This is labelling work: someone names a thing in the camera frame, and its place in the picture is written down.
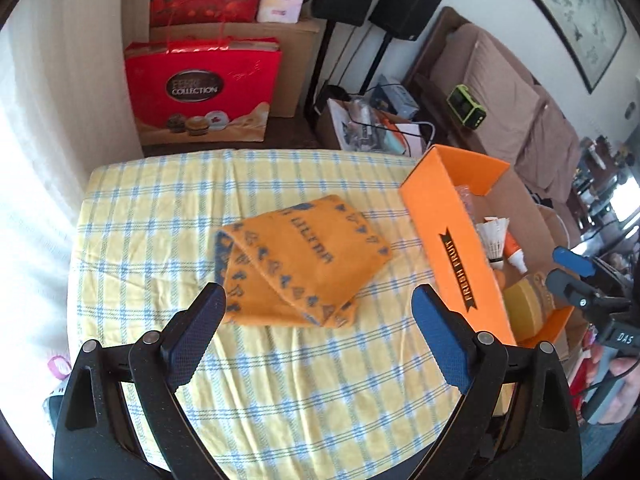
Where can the light blue box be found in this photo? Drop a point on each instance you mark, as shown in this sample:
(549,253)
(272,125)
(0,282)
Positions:
(400,100)

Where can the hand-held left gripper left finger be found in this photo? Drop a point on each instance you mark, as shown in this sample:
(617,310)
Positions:
(195,340)

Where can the black speaker stand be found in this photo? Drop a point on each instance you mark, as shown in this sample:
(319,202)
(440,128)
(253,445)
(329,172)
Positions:
(320,70)
(380,65)

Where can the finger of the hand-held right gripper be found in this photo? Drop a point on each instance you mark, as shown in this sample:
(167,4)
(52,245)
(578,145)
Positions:
(565,285)
(572,259)

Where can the white shuttlecock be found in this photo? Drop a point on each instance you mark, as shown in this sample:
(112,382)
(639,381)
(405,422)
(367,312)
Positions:
(492,235)

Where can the large beige cushion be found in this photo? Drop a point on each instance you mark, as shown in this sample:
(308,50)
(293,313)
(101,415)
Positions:
(500,90)

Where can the red chocolate gift bag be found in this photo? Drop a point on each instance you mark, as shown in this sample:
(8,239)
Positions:
(200,70)

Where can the framed ink wall painting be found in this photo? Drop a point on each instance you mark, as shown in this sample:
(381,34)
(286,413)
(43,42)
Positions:
(565,5)

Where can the person's right hand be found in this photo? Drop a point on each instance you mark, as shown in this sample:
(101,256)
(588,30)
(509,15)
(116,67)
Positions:
(627,367)

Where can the plain brown cardboard carton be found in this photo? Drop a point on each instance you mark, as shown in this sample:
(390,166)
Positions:
(300,70)

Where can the orange cardboard box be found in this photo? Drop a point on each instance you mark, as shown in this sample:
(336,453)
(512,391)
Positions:
(450,210)

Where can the orange white bottle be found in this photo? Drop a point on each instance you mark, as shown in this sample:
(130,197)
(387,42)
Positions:
(512,251)

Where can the green portable power station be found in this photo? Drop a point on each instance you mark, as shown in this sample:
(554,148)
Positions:
(467,107)

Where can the orange patterned towel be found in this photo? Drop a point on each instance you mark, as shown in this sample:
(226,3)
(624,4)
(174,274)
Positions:
(300,245)

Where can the medium beige cushion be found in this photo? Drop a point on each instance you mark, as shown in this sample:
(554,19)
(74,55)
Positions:
(550,145)

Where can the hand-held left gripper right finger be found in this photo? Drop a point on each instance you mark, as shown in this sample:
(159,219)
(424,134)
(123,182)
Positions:
(445,340)

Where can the dark wooden shelf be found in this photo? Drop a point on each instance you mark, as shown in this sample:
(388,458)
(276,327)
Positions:
(600,185)

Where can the brown sofa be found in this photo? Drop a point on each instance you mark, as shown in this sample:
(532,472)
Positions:
(435,70)

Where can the yellow checked tablecloth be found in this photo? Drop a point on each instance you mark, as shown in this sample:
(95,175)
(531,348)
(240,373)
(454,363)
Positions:
(150,210)

